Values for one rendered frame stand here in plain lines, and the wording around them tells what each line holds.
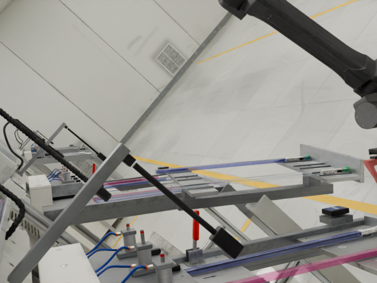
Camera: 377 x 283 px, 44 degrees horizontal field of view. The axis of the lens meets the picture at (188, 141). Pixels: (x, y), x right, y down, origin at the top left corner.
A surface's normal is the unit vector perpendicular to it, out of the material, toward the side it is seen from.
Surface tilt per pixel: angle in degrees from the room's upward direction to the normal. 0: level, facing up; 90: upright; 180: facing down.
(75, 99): 90
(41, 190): 90
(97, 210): 90
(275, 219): 90
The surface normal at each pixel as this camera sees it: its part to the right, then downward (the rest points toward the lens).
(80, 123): 0.33, 0.02
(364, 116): -0.80, 0.12
